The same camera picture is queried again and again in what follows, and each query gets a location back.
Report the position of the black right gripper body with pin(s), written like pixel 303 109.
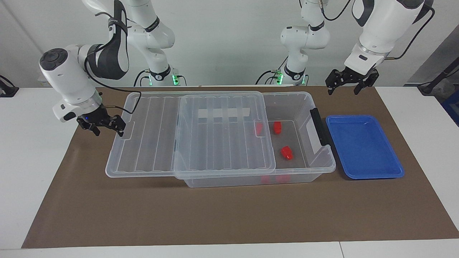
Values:
pixel 97 116

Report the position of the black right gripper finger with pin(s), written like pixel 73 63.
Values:
pixel 119 123
pixel 88 124

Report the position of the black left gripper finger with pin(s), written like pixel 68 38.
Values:
pixel 369 85
pixel 335 78

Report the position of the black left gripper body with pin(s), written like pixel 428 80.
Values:
pixel 358 77

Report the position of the clear ribbed plastic lid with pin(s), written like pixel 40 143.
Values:
pixel 150 143

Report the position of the red block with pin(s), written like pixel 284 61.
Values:
pixel 265 179
pixel 259 129
pixel 277 127
pixel 287 153
pixel 283 178

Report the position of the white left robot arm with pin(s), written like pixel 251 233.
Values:
pixel 380 28

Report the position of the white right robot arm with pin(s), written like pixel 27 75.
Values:
pixel 68 79

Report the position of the blue plastic tray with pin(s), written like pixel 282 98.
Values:
pixel 365 150

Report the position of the clear plastic storage box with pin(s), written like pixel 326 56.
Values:
pixel 229 182

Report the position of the black pole stand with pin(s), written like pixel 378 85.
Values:
pixel 435 80

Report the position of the grey partition panel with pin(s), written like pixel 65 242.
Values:
pixel 437 57

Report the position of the blue crate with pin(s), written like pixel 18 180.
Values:
pixel 452 107

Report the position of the white label strip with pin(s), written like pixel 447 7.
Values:
pixel 206 113

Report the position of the brown table mat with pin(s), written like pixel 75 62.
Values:
pixel 107 215

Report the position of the black clamp mount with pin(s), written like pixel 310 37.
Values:
pixel 7 89

